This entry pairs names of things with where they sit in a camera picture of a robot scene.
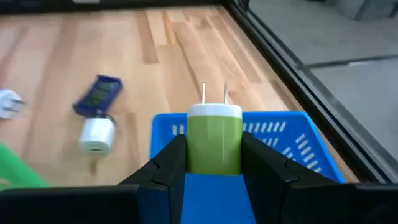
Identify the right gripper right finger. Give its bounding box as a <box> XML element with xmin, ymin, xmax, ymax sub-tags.
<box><xmin>241</xmin><ymin>131</ymin><xmax>343</xmax><ymax>224</ymax></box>

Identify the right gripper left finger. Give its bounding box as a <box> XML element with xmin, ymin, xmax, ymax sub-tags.
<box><xmin>119</xmin><ymin>133</ymin><xmax>188</xmax><ymax>224</ymax></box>

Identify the green white USB charger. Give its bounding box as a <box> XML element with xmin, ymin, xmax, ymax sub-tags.
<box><xmin>186</xmin><ymin>82</ymin><xmax>244</xmax><ymax>177</ymax></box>

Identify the purple white USB charger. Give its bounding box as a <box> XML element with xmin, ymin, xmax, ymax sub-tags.
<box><xmin>0</xmin><ymin>88</ymin><xmax>27</xmax><ymax>121</ymax></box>

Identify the blue plastic basket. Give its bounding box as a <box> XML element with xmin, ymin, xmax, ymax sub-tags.
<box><xmin>150</xmin><ymin>111</ymin><xmax>345</xmax><ymax>224</ymax></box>

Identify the green plastic basket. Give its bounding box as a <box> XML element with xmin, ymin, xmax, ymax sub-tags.
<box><xmin>0</xmin><ymin>142</ymin><xmax>50</xmax><ymax>191</ymax></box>

